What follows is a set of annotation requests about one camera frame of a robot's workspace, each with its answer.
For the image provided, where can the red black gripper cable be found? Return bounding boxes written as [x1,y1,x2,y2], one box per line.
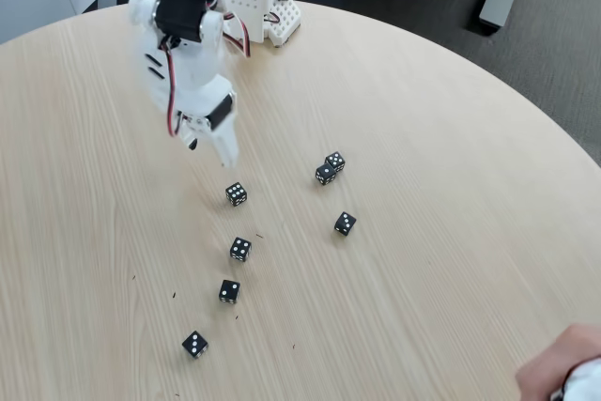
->
[158,34,184,138]

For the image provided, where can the black dice showing six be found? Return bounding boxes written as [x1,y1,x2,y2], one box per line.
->
[224,181,249,208]

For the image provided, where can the black dice showing two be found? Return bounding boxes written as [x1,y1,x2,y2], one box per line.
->
[218,279,241,306]

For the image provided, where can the red black arm cable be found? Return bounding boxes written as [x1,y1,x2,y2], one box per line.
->
[222,11,253,59]

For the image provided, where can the black dice showing four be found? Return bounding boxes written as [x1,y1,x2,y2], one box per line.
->
[229,237,253,263]

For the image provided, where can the white handheld object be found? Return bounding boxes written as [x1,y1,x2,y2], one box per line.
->
[551,356,601,401]

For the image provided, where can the black dice showing one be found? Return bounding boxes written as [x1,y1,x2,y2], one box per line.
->
[315,163,338,187]

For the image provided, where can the black dice showing five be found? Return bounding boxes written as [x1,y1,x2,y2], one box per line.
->
[324,151,347,174]

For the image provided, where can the person's hand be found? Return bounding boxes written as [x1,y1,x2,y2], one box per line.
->
[515,323,601,401]

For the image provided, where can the black dice showing three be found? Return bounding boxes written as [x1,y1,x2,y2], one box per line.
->
[333,211,358,239]
[181,330,209,361]

